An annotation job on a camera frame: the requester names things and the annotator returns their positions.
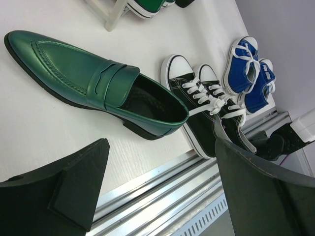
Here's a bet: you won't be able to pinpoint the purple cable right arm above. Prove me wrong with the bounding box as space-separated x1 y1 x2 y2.
279 153 292 168

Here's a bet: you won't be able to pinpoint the green loafer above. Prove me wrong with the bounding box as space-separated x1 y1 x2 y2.
4 30 189 140
175 0 194 8

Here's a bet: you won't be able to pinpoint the green canvas sneaker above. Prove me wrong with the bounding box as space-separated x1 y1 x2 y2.
127 0 165 19
163 0 175 7

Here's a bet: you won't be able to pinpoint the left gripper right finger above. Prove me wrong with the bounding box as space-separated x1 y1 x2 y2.
215 138 315 236

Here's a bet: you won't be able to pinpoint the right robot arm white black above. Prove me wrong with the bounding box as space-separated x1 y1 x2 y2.
251 109 315 161

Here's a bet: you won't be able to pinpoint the black canvas sneaker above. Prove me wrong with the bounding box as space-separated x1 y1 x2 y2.
160 55 218 159
193 64 256 153

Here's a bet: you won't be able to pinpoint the black canvas sneaker left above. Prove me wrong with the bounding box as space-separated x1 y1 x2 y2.
160 55 218 159

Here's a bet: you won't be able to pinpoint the black canvas sneaker right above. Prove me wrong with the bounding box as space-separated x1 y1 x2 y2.
193 64 256 153

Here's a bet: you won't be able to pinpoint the cream shoe rack metal bars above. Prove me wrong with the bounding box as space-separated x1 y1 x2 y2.
85 0 129 32

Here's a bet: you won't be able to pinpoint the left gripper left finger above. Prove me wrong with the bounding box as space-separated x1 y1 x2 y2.
0 139 110 236

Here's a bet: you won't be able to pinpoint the blue canvas sneaker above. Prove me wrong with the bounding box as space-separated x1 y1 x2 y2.
238 59 276 115
222 36 260 95

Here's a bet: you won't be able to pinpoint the blue canvas sneaker lower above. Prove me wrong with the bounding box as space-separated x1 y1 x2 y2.
238 59 276 115

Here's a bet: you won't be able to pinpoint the blue canvas sneaker upper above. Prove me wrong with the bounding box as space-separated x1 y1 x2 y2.
222 36 260 95

